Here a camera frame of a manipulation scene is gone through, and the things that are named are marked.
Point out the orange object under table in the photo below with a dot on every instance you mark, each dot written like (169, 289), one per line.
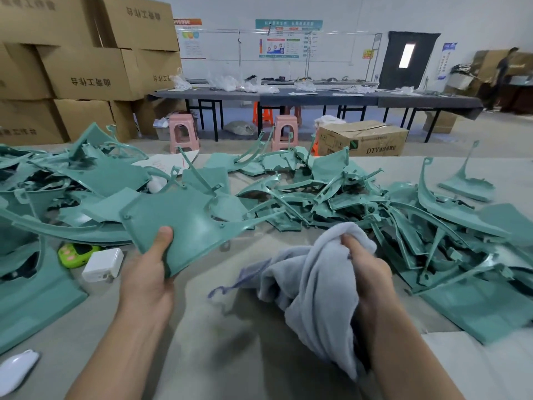
(262, 114)

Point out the single green plastic part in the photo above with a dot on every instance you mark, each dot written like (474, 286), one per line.
(191, 225)

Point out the person's right hand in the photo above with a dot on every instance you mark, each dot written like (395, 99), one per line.
(375, 283)

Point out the white power adapter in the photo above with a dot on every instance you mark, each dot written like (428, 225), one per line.
(102, 265)

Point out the pink plastic stool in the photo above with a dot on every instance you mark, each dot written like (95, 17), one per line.
(285, 130)
(183, 130)

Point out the stack of brown cardboard boxes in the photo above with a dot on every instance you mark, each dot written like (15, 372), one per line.
(83, 70)

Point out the person's right forearm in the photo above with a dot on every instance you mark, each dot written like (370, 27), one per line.
(412, 362)

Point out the brown cardboard box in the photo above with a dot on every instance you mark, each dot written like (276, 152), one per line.
(362, 139)

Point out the dark door with window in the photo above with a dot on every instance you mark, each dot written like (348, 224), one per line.
(406, 66)

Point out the person's left hand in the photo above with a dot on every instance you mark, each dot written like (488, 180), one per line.
(148, 287)

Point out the colourful wall poster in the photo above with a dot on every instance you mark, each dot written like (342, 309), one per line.
(281, 47)

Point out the white oval plastic piece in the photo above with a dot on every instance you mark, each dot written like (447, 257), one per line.
(17, 372)

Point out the person's left forearm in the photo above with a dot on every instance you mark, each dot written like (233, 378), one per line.
(121, 362)

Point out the green and yellow gadget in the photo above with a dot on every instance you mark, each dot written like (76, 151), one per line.
(75, 255)

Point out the white foam sheet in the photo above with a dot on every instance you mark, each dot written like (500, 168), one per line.
(491, 370)

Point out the pile of green plastic parts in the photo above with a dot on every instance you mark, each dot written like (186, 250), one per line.
(466, 304)

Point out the heap of clear plastic bags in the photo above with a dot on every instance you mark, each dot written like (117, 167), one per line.
(226, 82)

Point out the long grey work table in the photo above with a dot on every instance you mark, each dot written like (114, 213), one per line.
(333, 97)

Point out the grey-blue wiping cloth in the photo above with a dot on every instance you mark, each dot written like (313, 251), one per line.
(316, 287)

